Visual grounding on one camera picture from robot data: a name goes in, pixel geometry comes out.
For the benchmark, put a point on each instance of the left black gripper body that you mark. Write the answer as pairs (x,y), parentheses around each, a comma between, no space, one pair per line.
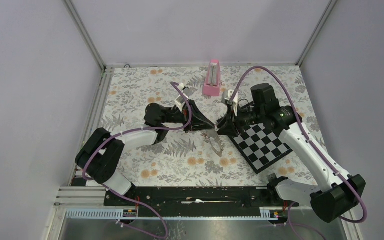
(184,116)

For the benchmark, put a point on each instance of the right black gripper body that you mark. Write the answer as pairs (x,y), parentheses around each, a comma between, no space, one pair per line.
(244,118)

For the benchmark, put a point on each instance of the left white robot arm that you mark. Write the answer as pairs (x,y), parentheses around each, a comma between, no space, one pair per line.
(100,155)

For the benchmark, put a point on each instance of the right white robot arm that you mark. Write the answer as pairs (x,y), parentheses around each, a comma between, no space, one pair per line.
(337,190)

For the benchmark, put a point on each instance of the black white chessboard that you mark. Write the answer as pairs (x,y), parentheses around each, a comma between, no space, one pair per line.
(260,147)

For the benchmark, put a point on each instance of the pink metronome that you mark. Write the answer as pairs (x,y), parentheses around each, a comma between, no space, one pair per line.
(212,83)

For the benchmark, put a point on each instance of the floral patterned table mat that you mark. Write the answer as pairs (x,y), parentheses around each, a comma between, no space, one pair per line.
(187,159)

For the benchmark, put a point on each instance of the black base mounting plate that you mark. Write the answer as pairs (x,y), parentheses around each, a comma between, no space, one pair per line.
(202,202)

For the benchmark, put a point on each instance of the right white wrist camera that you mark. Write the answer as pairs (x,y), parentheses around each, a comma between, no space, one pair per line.
(228,99)

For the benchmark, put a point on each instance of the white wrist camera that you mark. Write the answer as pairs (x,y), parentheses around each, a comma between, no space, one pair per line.
(180,101)
(228,99)

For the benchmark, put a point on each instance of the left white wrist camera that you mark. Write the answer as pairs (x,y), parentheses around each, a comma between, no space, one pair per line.
(180,101)

